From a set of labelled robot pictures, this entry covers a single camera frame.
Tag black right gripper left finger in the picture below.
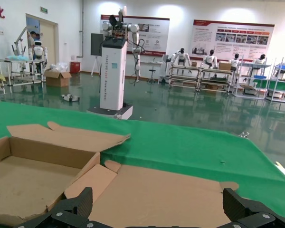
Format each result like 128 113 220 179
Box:
14 187 105 228

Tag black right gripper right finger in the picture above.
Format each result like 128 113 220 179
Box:
218 188 285 228

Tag torn-rim open cardboard box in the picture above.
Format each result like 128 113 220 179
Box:
0 121 132 220

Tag open brown cardboard box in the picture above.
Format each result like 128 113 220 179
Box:
64 159 240 228

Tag white metal parts pile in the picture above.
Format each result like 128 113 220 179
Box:
60 93 80 103

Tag open cardboard floor box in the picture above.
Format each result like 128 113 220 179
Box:
43 68 72 87

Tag closed brown cardboard box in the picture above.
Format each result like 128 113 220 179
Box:
218 61 233 71

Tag green table cloth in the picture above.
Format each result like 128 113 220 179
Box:
0 101 285 228

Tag white pipe shelf rack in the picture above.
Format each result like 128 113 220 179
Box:
199 67 234 96
169 63 201 90
265 57 285 104
233 60 272 98

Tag red bin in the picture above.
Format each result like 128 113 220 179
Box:
69 61 81 74

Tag clear plastic bags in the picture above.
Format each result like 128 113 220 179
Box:
49 61 69 72

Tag white tower robot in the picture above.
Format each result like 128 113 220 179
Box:
86 6 143 119

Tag black stool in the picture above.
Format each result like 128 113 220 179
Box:
148 66 157 83

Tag blue cloth pile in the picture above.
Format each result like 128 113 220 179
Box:
6 54 28 60

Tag small white humanoid robot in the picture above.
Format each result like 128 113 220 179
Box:
32 40 48 73

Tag dark display screen on stand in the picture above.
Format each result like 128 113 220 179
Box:
90 33 105 76

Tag white desk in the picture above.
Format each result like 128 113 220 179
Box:
141 60 164 72

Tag beige door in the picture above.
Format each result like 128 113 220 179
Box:
25 13 59 72

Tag white lifting crane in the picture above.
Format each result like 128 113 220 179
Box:
11 26 29 57

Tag person in doorway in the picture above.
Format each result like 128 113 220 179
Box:
29 30 41 48

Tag wide photo info board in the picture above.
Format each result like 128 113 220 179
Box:
193 19 276 62

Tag red white info board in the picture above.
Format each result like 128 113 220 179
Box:
100 14 171 57

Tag white pipe-frame table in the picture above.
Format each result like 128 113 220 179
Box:
0 57 46 86

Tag grey wall pipe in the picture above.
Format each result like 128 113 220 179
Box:
77 0 85 58

